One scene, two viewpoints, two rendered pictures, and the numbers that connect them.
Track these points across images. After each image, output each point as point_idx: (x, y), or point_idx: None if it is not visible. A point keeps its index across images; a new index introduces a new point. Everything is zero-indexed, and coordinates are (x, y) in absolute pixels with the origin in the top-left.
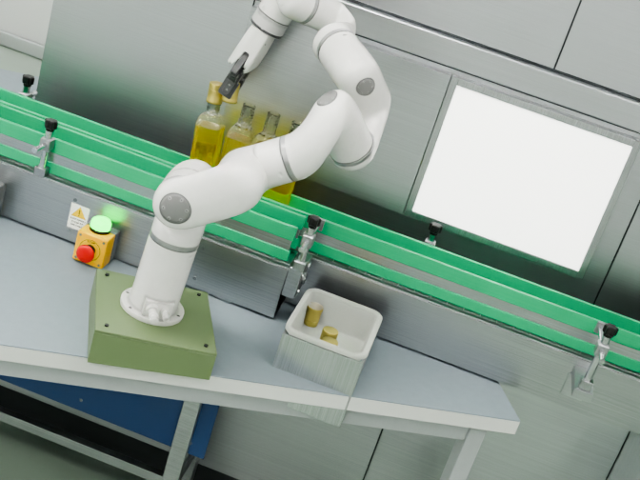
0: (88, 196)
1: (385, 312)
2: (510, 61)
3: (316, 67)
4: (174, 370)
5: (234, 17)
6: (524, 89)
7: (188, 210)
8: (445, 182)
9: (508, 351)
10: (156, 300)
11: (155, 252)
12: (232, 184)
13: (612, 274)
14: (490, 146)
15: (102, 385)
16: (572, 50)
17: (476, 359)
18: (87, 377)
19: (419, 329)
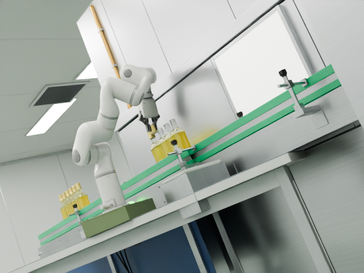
0: (128, 199)
1: (233, 161)
2: (220, 33)
3: (180, 101)
4: (115, 223)
5: (158, 111)
6: (231, 36)
7: (77, 153)
8: (239, 96)
9: (282, 131)
10: (106, 201)
11: (96, 183)
12: (80, 131)
13: (327, 65)
14: (239, 66)
15: (110, 251)
16: (235, 7)
17: (275, 148)
18: (103, 251)
19: (248, 155)
